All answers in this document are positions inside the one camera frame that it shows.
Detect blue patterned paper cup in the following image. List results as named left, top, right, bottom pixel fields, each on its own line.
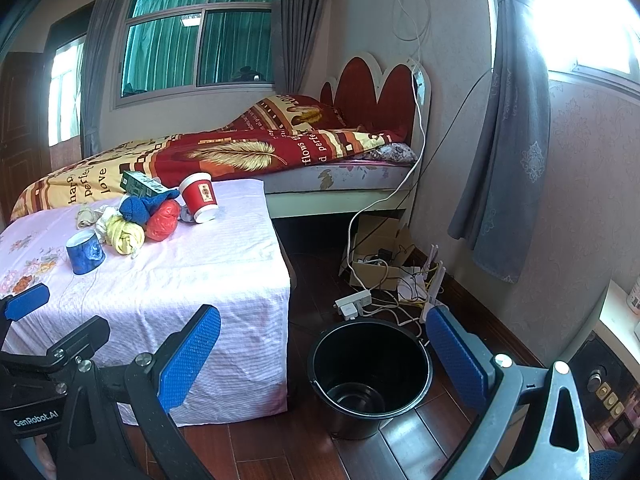
left=65, top=230, right=105, bottom=275

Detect yellow balled cloth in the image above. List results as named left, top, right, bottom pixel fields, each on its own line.
left=105, top=216, right=145, bottom=256

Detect red plastic bag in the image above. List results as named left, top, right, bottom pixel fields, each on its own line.
left=145, top=200, right=181, bottom=242

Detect green white milk carton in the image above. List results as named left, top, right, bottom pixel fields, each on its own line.
left=120, top=170, right=168, bottom=197

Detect red paper cup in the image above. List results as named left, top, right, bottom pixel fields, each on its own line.
left=179, top=172, right=218, bottom=224

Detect black plastic trash bucket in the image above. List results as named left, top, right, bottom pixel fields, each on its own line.
left=307, top=318, right=433, bottom=440

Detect white wifi router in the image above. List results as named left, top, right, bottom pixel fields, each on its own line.
left=396, top=244, right=446, bottom=324

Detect white power strip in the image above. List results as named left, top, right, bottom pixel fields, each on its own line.
left=334, top=289, right=372, bottom=321

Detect cardboard box under bed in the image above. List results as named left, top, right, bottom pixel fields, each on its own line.
left=346, top=214, right=414, bottom=292

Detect blue balled cloth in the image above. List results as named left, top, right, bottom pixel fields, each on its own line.
left=119, top=188, right=179, bottom=226

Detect grey curtain right window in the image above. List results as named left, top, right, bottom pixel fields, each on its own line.
left=448, top=0, right=551, bottom=284

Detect brown wooden door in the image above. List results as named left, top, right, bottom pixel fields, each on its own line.
left=1, top=52, right=50, bottom=223

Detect red yellow bed blanket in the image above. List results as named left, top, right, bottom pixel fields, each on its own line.
left=10, top=129, right=402, bottom=221

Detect red heart-shaped headboard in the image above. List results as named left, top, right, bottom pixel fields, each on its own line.
left=319, top=52, right=432, bottom=148

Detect red patterned pillow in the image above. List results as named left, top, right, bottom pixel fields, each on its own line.
left=220, top=94, right=346, bottom=132

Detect grey curtain left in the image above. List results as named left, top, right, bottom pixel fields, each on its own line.
left=80, top=0, right=125, bottom=157

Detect grey curtain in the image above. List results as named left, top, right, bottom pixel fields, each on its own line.
left=80, top=0, right=125, bottom=157
left=271, top=0, right=326, bottom=94

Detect large window green curtains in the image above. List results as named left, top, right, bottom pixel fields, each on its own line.
left=117, top=0, right=273, bottom=103

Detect grey curtain centre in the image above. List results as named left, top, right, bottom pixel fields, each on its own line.
left=271, top=0, right=326, bottom=94

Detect white bed frame with mattress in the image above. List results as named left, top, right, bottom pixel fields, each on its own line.
left=260, top=51, right=433, bottom=226

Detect white charging cable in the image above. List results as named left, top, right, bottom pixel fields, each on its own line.
left=346, top=56, right=430, bottom=294

